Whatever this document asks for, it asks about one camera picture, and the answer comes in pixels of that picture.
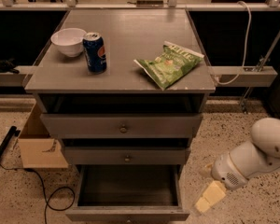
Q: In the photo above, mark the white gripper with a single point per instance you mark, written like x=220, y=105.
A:
x=224, y=171

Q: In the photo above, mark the grey bottom drawer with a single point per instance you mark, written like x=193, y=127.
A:
x=130, y=194

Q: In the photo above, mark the grey drawer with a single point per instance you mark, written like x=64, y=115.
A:
x=68, y=126
x=130, y=194
x=125, y=155

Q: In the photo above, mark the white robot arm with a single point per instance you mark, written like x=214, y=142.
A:
x=260, y=155

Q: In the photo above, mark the grey middle drawer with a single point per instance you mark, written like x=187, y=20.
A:
x=125, y=155

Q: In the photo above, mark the grey wooden drawer cabinet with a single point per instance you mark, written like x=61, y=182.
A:
x=64, y=85

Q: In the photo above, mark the grey top drawer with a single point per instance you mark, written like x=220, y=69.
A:
x=68, y=126

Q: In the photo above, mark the green chip bag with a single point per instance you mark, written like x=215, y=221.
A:
x=174, y=63

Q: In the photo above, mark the cardboard box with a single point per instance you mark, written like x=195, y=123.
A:
x=38, y=148

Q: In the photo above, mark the blue pepsi soda can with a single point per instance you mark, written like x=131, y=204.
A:
x=94, y=49

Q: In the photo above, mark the white ceramic bowl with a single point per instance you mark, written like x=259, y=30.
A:
x=68, y=41

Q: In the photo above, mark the black bar on floor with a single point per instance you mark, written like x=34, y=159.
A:
x=12, y=132

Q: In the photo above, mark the black object on rail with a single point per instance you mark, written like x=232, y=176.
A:
x=8, y=66

